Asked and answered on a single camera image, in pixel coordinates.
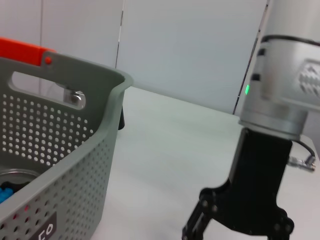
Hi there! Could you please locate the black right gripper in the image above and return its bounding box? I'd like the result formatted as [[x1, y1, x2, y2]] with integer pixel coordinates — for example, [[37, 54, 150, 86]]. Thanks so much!
[[181, 128, 295, 240]]

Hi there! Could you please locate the glass teacup black sleeve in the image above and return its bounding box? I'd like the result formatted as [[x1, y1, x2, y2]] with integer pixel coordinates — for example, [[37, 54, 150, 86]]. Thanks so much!
[[0, 169, 41, 205]]

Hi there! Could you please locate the grey perforated storage basket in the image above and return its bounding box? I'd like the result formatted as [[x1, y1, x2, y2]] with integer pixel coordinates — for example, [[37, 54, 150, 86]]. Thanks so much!
[[0, 51, 135, 240]]

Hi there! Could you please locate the black metal stand loop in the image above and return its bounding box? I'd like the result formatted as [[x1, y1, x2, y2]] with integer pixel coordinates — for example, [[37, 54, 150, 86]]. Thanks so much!
[[117, 104, 126, 131]]

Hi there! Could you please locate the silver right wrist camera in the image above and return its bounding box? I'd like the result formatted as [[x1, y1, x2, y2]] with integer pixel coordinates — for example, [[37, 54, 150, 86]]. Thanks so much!
[[258, 34, 320, 111]]

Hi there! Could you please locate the glass teapot black handle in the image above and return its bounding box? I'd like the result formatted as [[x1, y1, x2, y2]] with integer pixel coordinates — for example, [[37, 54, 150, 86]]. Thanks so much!
[[53, 83, 88, 110]]

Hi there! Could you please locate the orange basket handle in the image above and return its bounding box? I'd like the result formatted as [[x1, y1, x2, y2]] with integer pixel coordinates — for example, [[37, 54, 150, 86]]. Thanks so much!
[[0, 36, 57, 68]]

